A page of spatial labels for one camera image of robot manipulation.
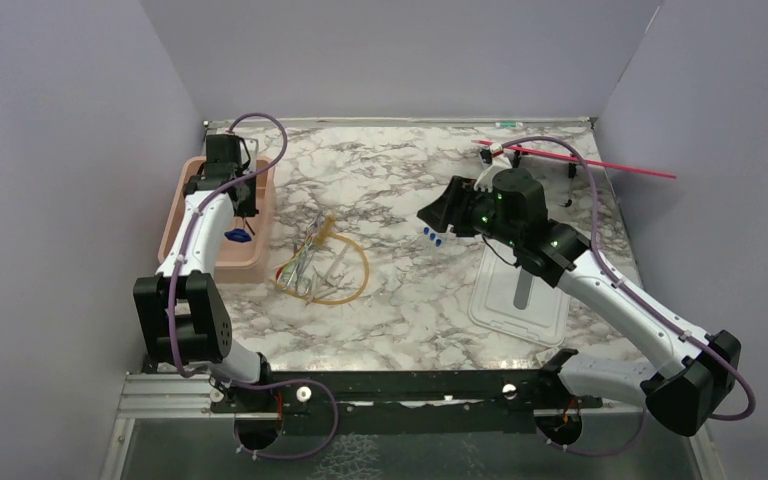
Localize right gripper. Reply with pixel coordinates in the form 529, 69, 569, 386
418, 175, 522, 249

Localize clear acrylic tube rack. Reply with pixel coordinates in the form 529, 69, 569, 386
418, 227, 479, 256

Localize blue base graduated cylinder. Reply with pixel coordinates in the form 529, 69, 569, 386
224, 197, 258, 243

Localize clear plastic lid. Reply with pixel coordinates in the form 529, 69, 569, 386
468, 240, 571, 347

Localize amber rubber tubing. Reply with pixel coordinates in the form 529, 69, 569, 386
268, 233, 371, 306

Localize white clay pipe triangle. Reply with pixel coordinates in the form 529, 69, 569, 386
306, 243, 351, 304

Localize metal scissors forceps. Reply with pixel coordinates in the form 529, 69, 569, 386
275, 227, 322, 295

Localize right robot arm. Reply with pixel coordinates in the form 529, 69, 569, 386
417, 169, 742, 437

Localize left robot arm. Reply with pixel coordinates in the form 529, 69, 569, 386
133, 133, 275, 411

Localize red-edged glass shelf stand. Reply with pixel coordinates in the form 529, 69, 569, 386
473, 140, 677, 207

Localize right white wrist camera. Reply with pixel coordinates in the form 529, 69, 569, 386
473, 143, 512, 192

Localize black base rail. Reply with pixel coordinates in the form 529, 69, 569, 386
210, 369, 603, 436

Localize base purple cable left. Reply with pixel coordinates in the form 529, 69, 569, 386
224, 377, 340, 464

